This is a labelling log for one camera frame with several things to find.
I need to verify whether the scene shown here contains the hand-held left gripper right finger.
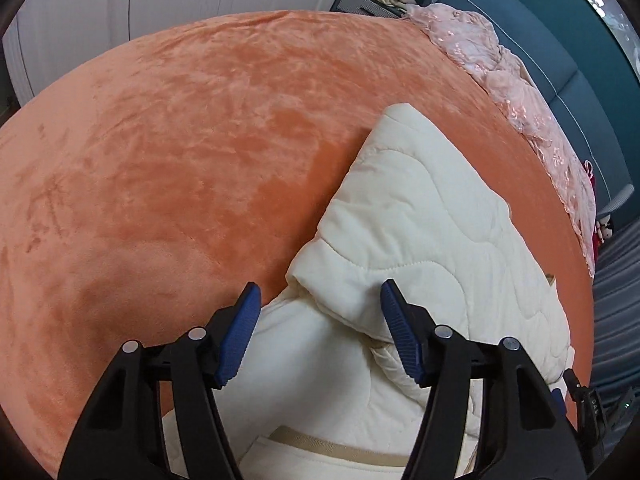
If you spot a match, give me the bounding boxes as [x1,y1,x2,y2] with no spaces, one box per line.
[380,279,587,480]

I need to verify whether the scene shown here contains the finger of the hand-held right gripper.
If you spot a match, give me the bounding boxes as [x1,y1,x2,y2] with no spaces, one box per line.
[551,369,583,413]

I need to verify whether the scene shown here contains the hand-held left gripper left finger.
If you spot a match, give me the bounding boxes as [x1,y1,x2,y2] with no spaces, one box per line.
[57,282,262,480]

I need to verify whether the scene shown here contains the cream quilted coat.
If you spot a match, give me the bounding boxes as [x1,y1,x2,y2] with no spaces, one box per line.
[162,102,573,480]

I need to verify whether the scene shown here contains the grey pleated curtain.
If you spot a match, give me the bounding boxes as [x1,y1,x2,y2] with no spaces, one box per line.
[590,215,640,411]

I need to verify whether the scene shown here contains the orange plush bed blanket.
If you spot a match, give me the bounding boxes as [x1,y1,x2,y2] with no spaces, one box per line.
[0,10,596,480]

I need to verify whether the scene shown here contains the pink lace quilt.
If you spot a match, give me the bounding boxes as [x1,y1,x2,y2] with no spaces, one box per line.
[402,2,598,276]

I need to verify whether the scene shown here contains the blue upholstered headboard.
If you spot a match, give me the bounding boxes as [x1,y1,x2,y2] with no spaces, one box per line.
[375,0,636,221]

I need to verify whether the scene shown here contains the grey nightstand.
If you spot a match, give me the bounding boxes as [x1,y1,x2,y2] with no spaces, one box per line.
[330,0,403,20]

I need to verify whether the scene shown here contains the white wardrobe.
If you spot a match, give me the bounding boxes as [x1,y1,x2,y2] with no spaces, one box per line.
[2,0,351,106]

